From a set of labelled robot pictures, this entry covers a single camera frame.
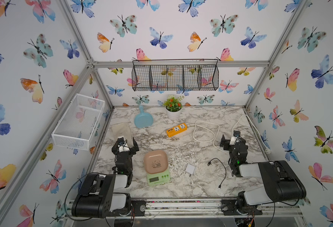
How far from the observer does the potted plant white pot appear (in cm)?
102

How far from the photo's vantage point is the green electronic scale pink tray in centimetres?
83

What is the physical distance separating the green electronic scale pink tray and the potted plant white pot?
0.32 meters
